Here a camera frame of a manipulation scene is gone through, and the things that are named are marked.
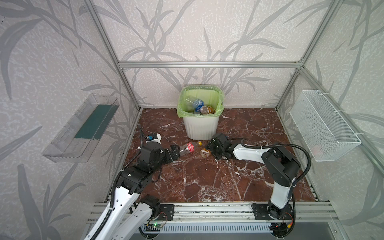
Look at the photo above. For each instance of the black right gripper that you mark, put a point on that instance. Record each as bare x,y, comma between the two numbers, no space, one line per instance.
218,147

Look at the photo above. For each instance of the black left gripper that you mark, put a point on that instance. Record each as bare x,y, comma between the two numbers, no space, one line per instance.
173,153

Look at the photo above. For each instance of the clear bottle pink label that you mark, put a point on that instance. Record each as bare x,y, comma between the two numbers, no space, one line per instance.
189,148

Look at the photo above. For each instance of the brown coffee bottle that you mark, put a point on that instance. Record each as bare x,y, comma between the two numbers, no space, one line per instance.
205,110

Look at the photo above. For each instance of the clear bottle blue label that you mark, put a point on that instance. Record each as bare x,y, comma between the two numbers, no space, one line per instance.
194,103

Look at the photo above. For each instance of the orange tea bottle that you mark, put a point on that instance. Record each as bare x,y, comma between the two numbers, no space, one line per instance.
205,153

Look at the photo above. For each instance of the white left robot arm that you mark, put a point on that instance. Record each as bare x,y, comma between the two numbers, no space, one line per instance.
123,216

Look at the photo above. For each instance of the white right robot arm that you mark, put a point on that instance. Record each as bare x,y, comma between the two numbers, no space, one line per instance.
281,164

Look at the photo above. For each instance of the white plastic trash bin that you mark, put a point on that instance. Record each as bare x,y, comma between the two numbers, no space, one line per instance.
201,128

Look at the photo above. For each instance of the green bin liner bag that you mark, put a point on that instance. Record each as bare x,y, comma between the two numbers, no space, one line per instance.
210,95

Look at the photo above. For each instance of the green circuit board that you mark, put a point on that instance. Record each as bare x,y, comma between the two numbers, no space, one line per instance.
153,227

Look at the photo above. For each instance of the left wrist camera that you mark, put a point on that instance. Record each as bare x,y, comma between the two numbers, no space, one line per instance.
154,137

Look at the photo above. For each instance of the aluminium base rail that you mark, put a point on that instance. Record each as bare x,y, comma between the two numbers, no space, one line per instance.
241,217

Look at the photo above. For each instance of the clear acrylic wall shelf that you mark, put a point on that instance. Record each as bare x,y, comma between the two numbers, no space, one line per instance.
78,139

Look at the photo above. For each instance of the white wire mesh basket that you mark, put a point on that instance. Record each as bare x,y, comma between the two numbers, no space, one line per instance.
325,131

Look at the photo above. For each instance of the aluminium frame profiles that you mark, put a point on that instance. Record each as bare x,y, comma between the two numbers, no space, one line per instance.
299,66

